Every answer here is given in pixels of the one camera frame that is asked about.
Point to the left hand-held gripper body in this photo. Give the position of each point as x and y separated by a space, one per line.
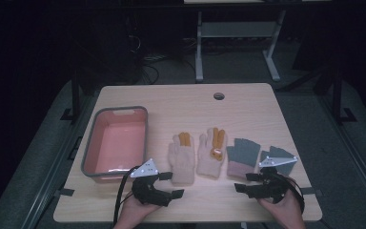
146 191

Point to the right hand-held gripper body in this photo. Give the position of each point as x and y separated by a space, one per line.
271 187

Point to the plain beige orange-fingered glove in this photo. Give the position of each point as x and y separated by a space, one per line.
181 159

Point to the grey pink fingerless glove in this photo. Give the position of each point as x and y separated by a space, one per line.
278 152
243 156

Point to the beige orange-fingered glove with patch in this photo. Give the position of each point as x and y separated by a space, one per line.
209 160

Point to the pink basin with grey rim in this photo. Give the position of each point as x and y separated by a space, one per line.
116 146

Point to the person's left hand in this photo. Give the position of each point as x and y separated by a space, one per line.
132 214

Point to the person's right hand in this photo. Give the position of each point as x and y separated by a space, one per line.
287 214

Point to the black metal stand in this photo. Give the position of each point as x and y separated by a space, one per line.
337 95
75 95

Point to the grey metal rail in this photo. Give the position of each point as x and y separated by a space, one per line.
49 178
355 159

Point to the grey metal desk frame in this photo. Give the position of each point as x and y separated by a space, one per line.
235 29

